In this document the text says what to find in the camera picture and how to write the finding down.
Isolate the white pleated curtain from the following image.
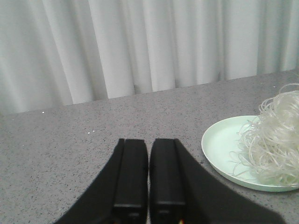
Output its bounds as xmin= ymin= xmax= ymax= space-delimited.
xmin=0 ymin=0 xmax=299 ymax=115

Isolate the light green round plate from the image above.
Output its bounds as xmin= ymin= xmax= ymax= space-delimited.
xmin=201 ymin=115 xmax=299 ymax=192

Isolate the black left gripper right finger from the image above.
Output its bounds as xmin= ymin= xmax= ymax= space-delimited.
xmin=149 ymin=139 xmax=284 ymax=224

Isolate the translucent white vermicelli bundle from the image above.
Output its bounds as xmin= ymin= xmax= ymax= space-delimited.
xmin=229 ymin=83 xmax=299 ymax=188

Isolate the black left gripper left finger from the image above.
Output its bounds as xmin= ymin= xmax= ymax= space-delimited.
xmin=56 ymin=139 xmax=148 ymax=224

